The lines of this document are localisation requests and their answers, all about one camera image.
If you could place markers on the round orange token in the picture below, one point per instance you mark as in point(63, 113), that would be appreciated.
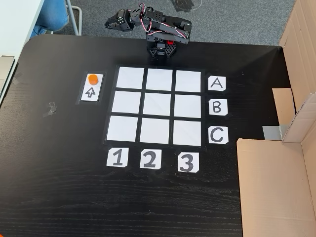
point(93, 79)

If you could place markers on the white nine-square grid sheet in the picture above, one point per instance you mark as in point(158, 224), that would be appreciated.
point(155, 103)

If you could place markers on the red black base clamp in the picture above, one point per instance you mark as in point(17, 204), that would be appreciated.
point(169, 42)

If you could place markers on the black tape patch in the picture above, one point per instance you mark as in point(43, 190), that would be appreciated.
point(184, 5)

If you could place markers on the person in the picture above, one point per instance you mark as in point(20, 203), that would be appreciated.
point(51, 14)

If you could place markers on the white arrow paper sheet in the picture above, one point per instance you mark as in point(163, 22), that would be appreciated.
point(96, 89)

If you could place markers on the white side table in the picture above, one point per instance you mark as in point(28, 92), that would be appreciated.
point(14, 19)

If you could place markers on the clear tape scrap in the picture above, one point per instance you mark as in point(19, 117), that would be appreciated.
point(50, 109)
point(17, 79)

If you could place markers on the paper label letter A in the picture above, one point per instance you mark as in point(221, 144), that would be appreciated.
point(217, 84)

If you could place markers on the paper label letter B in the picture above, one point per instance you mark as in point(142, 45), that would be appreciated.
point(218, 107)

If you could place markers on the paper label number 1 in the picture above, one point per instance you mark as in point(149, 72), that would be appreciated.
point(117, 157)

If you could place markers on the paper label number 2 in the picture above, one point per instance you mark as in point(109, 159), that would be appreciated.
point(150, 159)

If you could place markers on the paper label letter C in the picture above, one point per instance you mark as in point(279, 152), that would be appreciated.
point(218, 134)

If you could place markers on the paper label number 3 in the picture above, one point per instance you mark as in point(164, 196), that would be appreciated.
point(188, 162)

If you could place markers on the brown cardboard screen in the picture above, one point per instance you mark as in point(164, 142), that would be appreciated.
point(271, 187)

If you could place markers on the grey metal frame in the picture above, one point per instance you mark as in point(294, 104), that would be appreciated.
point(77, 19)

